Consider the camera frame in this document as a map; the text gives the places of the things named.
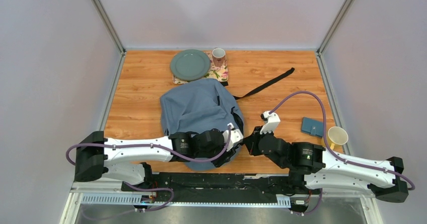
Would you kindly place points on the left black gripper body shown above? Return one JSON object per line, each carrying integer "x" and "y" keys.
{"x": 203, "y": 154}

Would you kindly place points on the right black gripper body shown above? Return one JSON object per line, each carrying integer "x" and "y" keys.
{"x": 253, "y": 149}

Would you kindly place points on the blue-grey backpack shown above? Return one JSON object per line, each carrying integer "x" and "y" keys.
{"x": 199, "y": 106}

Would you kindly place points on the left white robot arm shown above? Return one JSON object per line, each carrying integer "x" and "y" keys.
{"x": 98, "y": 157}

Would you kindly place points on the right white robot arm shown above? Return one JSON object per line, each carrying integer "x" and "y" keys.
{"x": 313, "y": 167}

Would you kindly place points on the teal wallet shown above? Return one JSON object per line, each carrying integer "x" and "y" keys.
{"x": 312, "y": 127}

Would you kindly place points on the yellow mug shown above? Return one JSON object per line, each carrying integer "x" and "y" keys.
{"x": 336, "y": 136}

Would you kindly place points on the floral placemat tray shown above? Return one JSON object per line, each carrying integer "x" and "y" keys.
{"x": 220, "y": 74}

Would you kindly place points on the green ceramic plate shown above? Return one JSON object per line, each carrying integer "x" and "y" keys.
{"x": 190, "y": 64}

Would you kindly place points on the pink patterned mug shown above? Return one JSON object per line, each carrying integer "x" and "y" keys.
{"x": 218, "y": 57}

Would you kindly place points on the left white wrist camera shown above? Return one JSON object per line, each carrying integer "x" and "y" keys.
{"x": 232, "y": 136}

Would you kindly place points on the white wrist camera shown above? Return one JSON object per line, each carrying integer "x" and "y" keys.
{"x": 232, "y": 136}
{"x": 271, "y": 122}

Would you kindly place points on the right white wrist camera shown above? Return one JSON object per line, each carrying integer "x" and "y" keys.
{"x": 271, "y": 122}

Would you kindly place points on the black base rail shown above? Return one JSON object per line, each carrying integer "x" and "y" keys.
{"x": 211, "y": 188}

